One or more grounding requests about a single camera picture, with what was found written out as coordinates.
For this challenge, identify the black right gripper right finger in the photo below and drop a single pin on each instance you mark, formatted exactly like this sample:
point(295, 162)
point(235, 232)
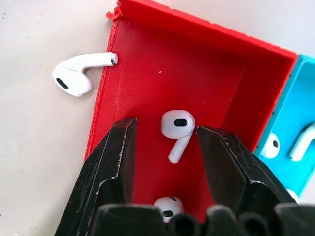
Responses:
point(229, 164)

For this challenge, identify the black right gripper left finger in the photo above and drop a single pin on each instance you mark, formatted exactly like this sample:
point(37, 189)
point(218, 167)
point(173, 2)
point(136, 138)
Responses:
point(98, 169)

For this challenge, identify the light blue plastic bin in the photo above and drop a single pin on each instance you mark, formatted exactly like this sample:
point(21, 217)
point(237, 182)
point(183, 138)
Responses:
point(288, 123)

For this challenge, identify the red plastic bin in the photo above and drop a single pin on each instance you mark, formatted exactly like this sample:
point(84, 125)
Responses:
point(177, 81)

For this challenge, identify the white earbud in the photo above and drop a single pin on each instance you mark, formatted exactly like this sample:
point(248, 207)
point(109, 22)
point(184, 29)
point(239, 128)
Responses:
point(169, 207)
point(177, 127)
point(73, 73)
point(272, 145)

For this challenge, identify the white earbud stem right edge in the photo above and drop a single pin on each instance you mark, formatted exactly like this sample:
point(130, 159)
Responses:
point(302, 142)

